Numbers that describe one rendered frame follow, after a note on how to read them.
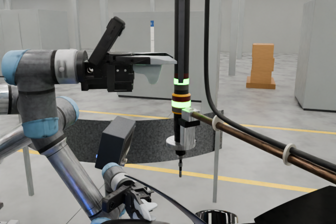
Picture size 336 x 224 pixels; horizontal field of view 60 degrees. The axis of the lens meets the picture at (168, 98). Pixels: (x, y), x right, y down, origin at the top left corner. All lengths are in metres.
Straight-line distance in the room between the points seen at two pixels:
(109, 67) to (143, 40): 6.32
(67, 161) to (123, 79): 0.46
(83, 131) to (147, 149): 0.58
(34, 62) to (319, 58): 6.21
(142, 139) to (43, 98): 1.93
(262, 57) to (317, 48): 2.34
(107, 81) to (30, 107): 0.17
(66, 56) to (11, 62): 0.11
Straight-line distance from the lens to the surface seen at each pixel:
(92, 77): 0.66
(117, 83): 0.63
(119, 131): 1.42
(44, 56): 0.66
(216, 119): 0.57
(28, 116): 0.69
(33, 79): 0.67
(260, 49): 8.56
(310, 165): 0.44
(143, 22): 6.92
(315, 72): 6.62
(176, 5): 0.64
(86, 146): 2.69
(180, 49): 0.63
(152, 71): 0.61
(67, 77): 0.65
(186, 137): 0.66
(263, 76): 8.66
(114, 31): 0.63
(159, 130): 2.54
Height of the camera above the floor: 1.73
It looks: 14 degrees down
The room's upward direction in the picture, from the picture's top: straight up
